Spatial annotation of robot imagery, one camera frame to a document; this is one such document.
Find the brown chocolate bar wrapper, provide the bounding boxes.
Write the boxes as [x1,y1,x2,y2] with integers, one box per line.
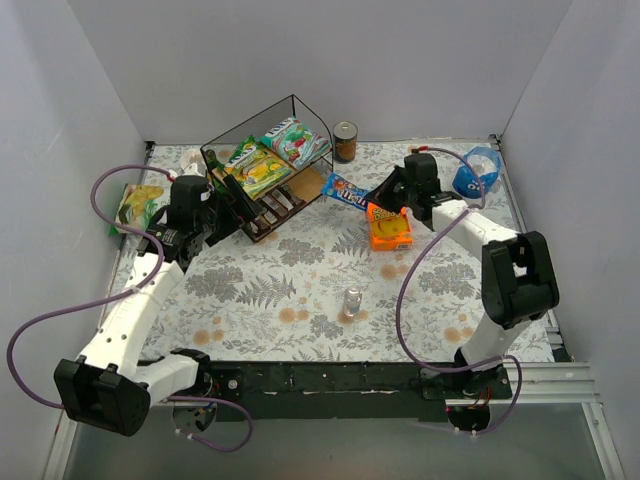
[260,195,290,225]

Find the brown purple chocolate bar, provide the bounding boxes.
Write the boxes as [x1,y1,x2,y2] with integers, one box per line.
[247,203,271,237]

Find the green Fox's candy bag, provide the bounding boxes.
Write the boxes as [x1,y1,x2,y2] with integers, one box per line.
[224,135,294,199]

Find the purple M&M's candy bag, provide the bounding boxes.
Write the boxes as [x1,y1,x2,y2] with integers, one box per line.
[279,184,306,209]

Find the blue M&M's candy bag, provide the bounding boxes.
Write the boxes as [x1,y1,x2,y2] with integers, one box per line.
[321,172,368,211]

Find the teal Fox's candy bag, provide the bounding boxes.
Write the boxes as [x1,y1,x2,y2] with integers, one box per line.
[260,116,330,169]

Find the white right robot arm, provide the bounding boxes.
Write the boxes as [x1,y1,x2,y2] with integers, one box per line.
[366,147,560,374]

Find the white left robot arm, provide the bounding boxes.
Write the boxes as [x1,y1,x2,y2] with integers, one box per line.
[54,175,218,436]

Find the orange Scrub Daddy box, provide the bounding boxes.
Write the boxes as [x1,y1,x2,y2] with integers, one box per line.
[366,203,413,251]

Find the green cassava chips bag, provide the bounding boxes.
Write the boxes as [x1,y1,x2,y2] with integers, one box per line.
[115,184,169,231]

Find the green glass bottle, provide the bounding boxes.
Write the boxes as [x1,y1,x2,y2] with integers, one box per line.
[202,148,226,194]

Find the blue M&M's character bag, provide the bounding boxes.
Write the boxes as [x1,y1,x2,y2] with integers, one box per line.
[452,146,503,199]

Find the dark cup with white lid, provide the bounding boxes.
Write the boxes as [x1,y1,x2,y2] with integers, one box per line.
[180,149,206,176]

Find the food tin can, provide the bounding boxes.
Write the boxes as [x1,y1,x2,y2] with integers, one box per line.
[333,121,358,163]

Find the wire and wood shelf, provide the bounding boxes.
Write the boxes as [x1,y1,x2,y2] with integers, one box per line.
[200,94,335,244]

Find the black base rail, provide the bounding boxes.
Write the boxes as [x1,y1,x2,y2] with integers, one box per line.
[172,360,514,425]

